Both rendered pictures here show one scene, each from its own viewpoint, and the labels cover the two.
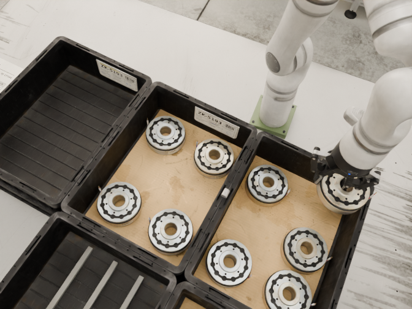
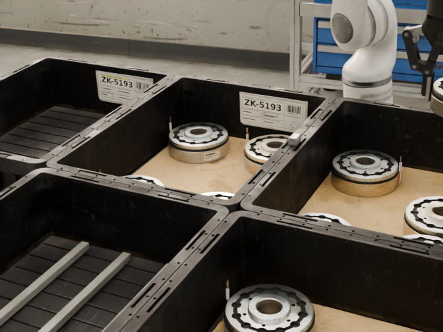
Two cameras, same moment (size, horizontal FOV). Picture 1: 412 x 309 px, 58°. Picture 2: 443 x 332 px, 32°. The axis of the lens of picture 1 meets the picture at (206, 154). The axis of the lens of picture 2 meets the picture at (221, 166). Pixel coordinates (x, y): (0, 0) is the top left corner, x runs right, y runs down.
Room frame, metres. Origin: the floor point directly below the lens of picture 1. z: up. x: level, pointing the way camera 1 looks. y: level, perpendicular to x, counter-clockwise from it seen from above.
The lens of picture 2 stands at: (-0.69, -0.08, 1.40)
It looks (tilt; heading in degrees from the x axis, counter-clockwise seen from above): 27 degrees down; 8
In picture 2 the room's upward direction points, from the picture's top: 2 degrees counter-clockwise
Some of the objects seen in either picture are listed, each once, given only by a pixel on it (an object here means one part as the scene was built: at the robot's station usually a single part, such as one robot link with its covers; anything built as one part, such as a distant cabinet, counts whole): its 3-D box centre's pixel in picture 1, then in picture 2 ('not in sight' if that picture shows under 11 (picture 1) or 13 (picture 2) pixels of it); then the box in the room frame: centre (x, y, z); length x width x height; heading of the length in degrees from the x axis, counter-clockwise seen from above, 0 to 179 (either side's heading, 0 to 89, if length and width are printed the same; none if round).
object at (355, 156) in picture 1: (370, 133); not in sight; (0.37, -0.27, 1.17); 0.11 x 0.09 x 0.06; 165
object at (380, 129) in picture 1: (393, 110); not in sight; (0.35, -0.26, 1.27); 0.09 x 0.07 x 0.15; 111
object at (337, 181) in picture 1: (346, 185); not in sight; (0.34, -0.30, 1.01); 0.05 x 0.05 x 0.01
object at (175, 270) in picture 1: (166, 167); (202, 134); (0.36, 0.09, 0.92); 0.40 x 0.30 x 0.02; 161
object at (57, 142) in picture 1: (65, 123); (48, 134); (0.46, 0.37, 0.87); 0.40 x 0.30 x 0.11; 161
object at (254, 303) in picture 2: not in sight; (269, 308); (0.01, -0.04, 0.86); 0.05 x 0.05 x 0.01
